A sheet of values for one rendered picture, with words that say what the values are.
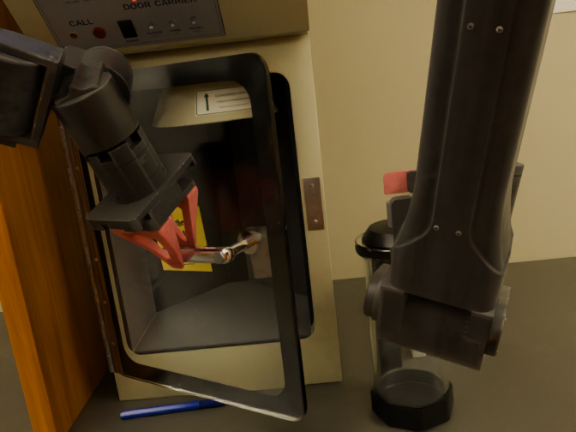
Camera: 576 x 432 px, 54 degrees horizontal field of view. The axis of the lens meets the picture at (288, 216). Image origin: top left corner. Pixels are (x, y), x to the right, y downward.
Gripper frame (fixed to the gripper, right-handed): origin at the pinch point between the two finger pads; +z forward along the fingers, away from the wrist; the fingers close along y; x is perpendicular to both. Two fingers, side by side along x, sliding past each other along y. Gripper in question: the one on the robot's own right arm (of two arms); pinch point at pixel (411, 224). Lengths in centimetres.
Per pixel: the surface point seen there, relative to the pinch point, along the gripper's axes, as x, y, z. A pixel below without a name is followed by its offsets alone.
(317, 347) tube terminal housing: 11.9, -19.8, 12.6
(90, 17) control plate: 32.1, 25.7, 5.9
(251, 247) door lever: 17.1, 0.1, -2.3
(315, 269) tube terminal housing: 11.0, -8.4, 12.6
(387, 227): 2.0, -1.5, 4.9
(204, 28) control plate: 20.2, 23.3, 8.2
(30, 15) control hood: 38.2, 26.7, 5.1
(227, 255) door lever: 19.1, 0.7, -6.3
